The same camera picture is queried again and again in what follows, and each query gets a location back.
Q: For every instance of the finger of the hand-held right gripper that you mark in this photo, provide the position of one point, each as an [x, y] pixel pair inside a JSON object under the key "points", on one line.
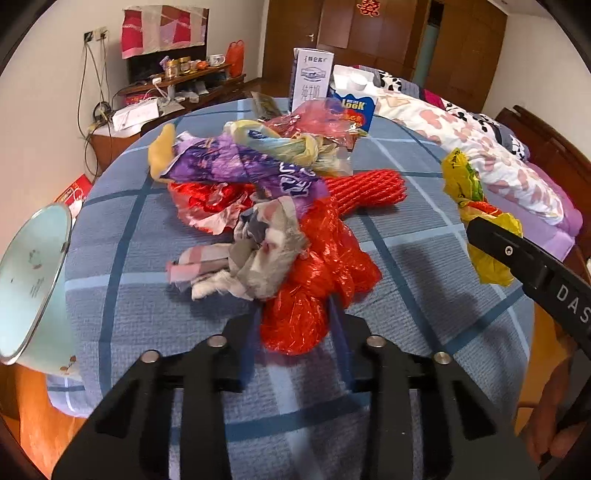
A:
{"points": [[505, 251]]}

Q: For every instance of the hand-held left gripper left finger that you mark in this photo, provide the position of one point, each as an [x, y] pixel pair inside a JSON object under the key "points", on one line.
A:
{"points": [[247, 355]]}

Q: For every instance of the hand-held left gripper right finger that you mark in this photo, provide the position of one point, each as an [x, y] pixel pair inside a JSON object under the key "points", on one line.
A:
{"points": [[342, 353]]}

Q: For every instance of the yellow floral plastic bag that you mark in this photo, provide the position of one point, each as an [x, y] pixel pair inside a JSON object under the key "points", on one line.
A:
{"points": [[286, 145]]}

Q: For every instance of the pale green enamel basin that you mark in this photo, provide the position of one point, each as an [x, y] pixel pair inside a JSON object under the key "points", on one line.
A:
{"points": [[32, 286]]}

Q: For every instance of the purple bed sheet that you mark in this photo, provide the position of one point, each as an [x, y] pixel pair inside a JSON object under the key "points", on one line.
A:
{"points": [[554, 240]]}

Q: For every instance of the blue checked tablecloth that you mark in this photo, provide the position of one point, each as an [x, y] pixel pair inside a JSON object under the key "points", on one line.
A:
{"points": [[415, 277]]}

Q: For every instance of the white quilt with pink hearts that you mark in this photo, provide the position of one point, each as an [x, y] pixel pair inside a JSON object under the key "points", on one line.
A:
{"points": [[485, 152]]}

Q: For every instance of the wooden bed headboard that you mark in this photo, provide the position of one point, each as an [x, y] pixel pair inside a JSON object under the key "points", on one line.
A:
{"points": [[554, 147]]}

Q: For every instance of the red foam net sleeve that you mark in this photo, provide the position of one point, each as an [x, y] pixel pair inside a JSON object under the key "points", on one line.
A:
{"points": [[369, 189]]}

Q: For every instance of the shiny red wrapper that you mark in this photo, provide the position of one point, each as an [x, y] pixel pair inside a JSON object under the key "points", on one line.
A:
{"points": [[203, 203]]}

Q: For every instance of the purple snack wrapper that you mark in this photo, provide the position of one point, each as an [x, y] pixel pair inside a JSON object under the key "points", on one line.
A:
{"points": [[240, 161]]}

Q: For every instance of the cow print blanket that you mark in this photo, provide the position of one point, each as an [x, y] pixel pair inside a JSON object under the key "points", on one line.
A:
{"points": [[397, 83]]}

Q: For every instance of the blue white milk carton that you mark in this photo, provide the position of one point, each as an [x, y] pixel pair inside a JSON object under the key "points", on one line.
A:
{"points": [[358, 110]]}

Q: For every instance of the brown wooden wardrobe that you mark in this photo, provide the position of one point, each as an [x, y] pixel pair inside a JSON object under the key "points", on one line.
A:
{"points": [[466, 46]]}

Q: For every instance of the clear red plastic bag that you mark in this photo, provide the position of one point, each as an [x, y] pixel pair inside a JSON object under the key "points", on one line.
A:
{"points": [[314, 117]]}

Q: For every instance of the red cardboard box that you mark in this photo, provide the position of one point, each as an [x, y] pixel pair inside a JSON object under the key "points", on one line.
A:
{"points": [[76, 194]]}

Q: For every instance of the dark snack packet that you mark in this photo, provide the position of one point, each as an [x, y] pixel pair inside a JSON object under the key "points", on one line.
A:
{"points": [[265, 106]]}

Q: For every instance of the tall white carton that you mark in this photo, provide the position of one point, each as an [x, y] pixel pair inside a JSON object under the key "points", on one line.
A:
{"points": [[311, 74]]}

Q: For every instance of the wooden television cabinet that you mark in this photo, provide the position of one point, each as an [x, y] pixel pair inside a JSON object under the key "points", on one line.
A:
{"points": [[217, 85]]}

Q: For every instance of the red paper door decoration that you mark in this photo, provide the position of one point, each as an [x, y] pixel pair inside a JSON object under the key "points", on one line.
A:
{"points": [[367, 5]]}

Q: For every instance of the golden jar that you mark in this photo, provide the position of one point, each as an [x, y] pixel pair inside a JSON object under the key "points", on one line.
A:
{"points": [[173, 68], [185, 65]]}

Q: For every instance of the white mug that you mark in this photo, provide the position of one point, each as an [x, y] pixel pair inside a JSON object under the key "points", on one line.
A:
{"points": [[215, 60]]}

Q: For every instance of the orange plastic bag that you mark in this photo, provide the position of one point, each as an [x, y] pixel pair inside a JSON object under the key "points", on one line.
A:
{"points": [[235, 57]]}

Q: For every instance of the black television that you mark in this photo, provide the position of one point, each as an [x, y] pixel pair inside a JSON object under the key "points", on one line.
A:
{"points": [[143, 69]]}

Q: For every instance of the brown wooden door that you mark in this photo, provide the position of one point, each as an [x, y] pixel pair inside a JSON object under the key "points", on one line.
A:
{"points": [[286, 32]]}

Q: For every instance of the red pink cover cloth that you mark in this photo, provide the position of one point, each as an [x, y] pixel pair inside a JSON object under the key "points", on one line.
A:
{"points": [[157, 32]]}

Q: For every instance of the wall socket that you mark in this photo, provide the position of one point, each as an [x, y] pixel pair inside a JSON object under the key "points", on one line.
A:
{"points": [[94, 34]]}

